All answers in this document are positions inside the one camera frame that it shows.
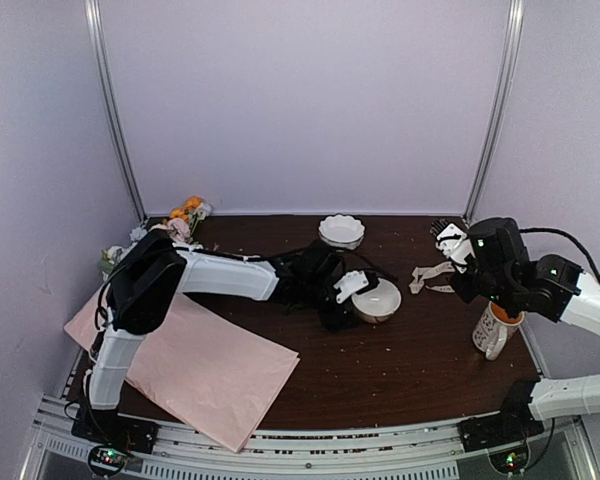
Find pink wrapping paper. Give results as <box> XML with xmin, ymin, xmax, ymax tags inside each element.
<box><xmin>89</xmin><ymin>294</ymin><xmax>299</xmax><ymax>453</ymax></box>

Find fake flower bouquet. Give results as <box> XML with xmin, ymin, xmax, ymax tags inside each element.
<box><xmin>99</xmin><ymin>196</ymin><xmax>213</xmax><ymax>281</ymax></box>

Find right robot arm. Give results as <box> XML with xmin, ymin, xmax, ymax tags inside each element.
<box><xmin>431</xmin><ymin>217</ymin><xmax>600</xmax><ymax>450</ymax></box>

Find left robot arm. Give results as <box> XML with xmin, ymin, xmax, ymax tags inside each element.
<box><xmin>83</xmin><ymin>231</ymin><xmax>378</xmax><ymax>444</ymax></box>

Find white round bowl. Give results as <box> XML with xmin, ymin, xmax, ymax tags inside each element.
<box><xmin>352</xmin><ymin>279</ymin><xmax>402</xmax><ymax>324</ymax></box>

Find floral mug orange inside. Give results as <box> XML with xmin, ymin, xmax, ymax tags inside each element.
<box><xmin>471</xmin><ymin>301</ymin><xmax>525</xmax><ymax>361</ymax></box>

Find beige printed ribbon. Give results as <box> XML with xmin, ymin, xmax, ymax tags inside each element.
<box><xmin>409</xmin><ymin>261</ymin><xmax>455</xmax><ymax>295</ymax></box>

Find white scalloped dish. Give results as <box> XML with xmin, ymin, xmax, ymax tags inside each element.
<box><xmin>318</xmin><ymin>214</ymin><xmax>365</xmax><ymax>250</ymax></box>

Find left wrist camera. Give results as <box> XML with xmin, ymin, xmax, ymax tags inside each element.
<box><xmin>333</xmin><ymin>270</ymin><xmax>379</xmax><ymax>304</ymax></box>

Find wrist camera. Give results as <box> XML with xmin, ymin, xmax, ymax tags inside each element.
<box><xmin>430</xmin><ymin>219</ymin><xmax>474</xmax><ymax>268</ymax></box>
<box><xmin>333</xmin><ymin>270</ymin><xmax>379</xmax><ymax>304</ymax></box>

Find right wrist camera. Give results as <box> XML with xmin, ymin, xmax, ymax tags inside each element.
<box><xmin>430</xmin><ymin>219</ymin><xmax>474</xmax><ymax>268</ymax></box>

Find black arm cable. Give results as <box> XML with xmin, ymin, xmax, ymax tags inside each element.
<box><xmin>519</xmin><ymin>227</ymin><xmax>600</xmax><ymax>301</ymax></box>

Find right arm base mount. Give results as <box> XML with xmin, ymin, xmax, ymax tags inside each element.
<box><xmin>457</xmin><ymin>413</ymin><xmax>545</xmax><ymax>477</ymax></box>

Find aluminium front rail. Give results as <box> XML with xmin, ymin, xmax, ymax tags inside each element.
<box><xmin>29</xmin><ymin>392</ymin><xmax>594</xmax><ymax>480</ymax></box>

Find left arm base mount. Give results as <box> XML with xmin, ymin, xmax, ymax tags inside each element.
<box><xmin>71</xmin><ymin>406</ymin><xmax>159</xmax><ymax>478</ymax></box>

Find right aluminium corner post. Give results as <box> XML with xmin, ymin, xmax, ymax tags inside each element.
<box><xmin>463</xmin><ymin>0</ymin><xmax>525</xmax><ymax>224</ymax></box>

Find aluminium corner post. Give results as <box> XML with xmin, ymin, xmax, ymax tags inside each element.
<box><xmin>84</xmin><ymin>0</ymin><xmax>147</xmax><ymax>223</ymax></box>
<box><xmin>463</xmin><ymin>0</ymin><xmax>525</xmax><ymax>224</ymax></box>

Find left aluminium corner post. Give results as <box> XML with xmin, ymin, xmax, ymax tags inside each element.
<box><xmin>84</xmin><ymin>0</ymin><xmax>147</xmax><ymax>223</ymax></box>

